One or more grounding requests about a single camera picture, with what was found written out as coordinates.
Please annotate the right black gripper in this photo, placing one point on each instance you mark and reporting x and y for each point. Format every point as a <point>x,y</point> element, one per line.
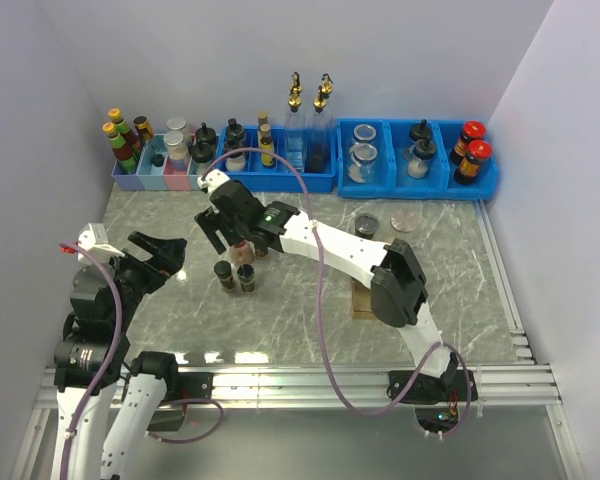
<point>209,222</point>

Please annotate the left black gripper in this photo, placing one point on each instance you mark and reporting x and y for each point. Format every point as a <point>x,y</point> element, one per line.
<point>167,257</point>

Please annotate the pink lid spice jar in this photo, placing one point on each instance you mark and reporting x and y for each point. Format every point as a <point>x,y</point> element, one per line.
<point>241,253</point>

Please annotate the silver lid spice jar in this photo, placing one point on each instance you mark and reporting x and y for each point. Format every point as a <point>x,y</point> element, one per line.
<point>405,221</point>

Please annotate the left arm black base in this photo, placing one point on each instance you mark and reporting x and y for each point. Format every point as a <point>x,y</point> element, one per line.
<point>170,417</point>

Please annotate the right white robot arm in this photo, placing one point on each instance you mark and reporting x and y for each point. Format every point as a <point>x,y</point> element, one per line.
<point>390,271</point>

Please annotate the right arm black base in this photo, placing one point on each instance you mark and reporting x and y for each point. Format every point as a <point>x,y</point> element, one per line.
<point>437,401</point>

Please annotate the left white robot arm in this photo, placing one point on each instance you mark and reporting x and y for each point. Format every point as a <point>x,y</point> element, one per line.
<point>107,291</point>

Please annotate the small black cap bottle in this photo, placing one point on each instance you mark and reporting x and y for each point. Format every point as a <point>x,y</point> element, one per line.
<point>223,271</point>

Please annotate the dark shaker spice bottle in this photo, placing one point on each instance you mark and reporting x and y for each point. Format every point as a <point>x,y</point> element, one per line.
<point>246,277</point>

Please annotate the pink storage bin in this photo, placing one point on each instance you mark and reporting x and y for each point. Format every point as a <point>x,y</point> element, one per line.
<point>175,175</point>

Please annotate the front black pourer jar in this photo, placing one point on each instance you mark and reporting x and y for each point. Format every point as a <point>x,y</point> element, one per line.
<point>202,155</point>

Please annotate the black pourer jar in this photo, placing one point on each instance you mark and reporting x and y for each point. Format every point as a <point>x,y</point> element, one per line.
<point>206,135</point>
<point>202,155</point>

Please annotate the light blue storage bin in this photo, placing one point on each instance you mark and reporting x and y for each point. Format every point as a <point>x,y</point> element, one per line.
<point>150,175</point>

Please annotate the front cork yellow bottle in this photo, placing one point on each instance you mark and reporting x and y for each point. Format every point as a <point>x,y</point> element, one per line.
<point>266,144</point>

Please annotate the front silver lid jar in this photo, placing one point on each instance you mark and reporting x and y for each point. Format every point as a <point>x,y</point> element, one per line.
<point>177,149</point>

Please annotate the purple storage bin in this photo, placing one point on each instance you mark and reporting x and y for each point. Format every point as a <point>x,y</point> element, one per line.
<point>126,181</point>

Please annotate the blue divided crate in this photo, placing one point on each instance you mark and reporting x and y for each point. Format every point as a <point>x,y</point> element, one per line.
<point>257,178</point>

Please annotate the small black cap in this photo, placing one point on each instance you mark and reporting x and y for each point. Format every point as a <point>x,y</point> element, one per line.
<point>157,160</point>

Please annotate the rear black top shaker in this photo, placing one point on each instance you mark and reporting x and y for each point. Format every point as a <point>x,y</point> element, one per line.
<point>235,131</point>

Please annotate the black shaker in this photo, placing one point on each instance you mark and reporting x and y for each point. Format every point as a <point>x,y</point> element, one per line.
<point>236,159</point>
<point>235,131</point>

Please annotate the front black top shaker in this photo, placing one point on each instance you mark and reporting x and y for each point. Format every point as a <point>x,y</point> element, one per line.
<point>236,159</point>

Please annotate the rear black pourer jar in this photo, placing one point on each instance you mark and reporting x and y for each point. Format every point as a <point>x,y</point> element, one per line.
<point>206,135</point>

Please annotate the front red sauce bottle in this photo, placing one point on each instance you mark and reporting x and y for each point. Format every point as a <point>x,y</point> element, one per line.
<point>122,151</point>

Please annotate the red sauce bottle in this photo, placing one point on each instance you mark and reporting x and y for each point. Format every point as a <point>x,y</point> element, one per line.
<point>122,151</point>
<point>125,130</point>

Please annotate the rear silver lid jar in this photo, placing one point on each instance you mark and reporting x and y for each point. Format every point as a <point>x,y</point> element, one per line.
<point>179,124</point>

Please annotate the rear cork bottle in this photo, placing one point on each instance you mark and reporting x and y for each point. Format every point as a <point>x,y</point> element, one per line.
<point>262,121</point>

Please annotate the left glass oil bottle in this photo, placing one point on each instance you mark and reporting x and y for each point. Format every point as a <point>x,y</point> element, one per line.
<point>295,126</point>

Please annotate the rear red sauce bottle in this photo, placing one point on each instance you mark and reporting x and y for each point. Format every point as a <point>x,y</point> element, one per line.
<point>125,130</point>

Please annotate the dark yellow label bottle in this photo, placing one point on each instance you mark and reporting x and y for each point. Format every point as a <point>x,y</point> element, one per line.
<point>143,128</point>

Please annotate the right dark oil bottle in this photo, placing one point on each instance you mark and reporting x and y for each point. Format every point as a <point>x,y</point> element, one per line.
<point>318,136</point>

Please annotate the front clear glass jar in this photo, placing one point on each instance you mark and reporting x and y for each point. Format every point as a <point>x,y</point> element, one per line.
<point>362,163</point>

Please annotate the clear glass jar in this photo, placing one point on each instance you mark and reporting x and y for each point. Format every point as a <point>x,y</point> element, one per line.
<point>364,133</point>
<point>362,163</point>

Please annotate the large blue triple bin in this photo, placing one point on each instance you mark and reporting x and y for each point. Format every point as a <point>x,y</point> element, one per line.
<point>390,179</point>

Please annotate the rear clear glass jar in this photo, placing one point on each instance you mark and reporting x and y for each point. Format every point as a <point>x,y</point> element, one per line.
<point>364,133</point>

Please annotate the front black lid sugar jar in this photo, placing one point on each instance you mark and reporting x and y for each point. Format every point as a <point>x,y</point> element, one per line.
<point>418,157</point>

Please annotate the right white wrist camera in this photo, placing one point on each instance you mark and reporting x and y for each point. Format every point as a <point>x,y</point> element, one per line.
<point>212,180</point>

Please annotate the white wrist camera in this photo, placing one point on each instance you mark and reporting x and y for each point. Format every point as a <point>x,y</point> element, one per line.
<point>212,180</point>
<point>93,238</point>

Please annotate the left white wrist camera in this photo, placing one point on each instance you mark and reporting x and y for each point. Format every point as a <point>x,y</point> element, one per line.
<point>93,238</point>

